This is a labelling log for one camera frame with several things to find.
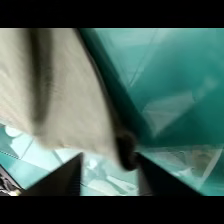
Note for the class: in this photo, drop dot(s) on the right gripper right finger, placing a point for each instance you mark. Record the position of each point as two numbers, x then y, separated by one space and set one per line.
160 181

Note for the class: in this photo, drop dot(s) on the tan garment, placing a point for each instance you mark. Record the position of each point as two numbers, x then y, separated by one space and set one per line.
70 86

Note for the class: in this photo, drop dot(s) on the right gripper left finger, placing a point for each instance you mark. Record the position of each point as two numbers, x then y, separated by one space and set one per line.
65 181

